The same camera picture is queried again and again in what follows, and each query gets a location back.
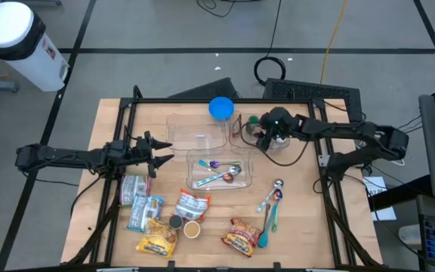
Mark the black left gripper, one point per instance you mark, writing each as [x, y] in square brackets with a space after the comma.
[144, 151]

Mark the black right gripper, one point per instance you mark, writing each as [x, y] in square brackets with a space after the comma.
[283, 121]

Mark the white bowl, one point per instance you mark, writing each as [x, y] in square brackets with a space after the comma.
[281, 142]

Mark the grey white ramen packet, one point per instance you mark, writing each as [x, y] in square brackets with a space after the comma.
[134, 189]

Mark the orange white ramen packet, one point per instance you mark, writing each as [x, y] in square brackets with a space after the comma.
[191, 206]

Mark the blue white ramen packet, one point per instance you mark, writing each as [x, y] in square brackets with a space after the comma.
[144, 213]

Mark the plain silver spoon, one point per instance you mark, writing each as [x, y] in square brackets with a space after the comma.
[278, 184]

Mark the purple jar dark lid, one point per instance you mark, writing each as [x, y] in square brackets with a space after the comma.
[176, 221]

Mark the gold lid seasoning jar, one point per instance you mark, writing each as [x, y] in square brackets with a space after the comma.
[192, 229]

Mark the yellow ramen packet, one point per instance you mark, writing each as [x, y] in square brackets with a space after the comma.
[157, 240]

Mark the brown spoon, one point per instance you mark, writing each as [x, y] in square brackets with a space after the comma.
[266, 215]

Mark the red ramen packet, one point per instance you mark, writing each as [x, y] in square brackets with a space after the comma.
[242, 238]

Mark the teal plastic spoon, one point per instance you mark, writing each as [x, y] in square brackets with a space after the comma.
[264, 238]

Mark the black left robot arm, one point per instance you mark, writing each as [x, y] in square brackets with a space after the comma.
[59, 155]

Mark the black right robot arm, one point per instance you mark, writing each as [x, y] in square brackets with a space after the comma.
[353, 130]

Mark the green lid spice jar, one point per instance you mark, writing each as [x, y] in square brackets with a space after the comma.
[253, 121]

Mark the black computer case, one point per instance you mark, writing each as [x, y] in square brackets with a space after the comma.
[308, 92]

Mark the clear plastic bin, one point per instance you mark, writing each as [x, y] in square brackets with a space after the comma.
[195, 130]
[202, 181]
[234, 141]

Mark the purple metallic spoon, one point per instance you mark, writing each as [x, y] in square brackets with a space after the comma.
[214, 164]

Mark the blue plastic bowl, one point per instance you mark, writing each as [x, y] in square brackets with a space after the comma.
[221, 107]

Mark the copper coloured spoon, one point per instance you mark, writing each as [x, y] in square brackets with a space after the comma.
[228, 177]

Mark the black flat panel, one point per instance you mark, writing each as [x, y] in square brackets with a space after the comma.
[210, 88]

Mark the white paper sheet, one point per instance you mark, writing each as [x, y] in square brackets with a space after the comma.
[376, 185]

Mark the white trash can black band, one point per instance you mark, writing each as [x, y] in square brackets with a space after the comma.
[21, 56]

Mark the white computer mouse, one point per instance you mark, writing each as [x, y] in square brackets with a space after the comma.
[410, 234]

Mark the black aluminium table frame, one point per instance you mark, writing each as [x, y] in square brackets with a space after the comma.
[164, 101]

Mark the grey metal bracket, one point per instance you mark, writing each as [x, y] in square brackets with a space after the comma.
[324, 160]

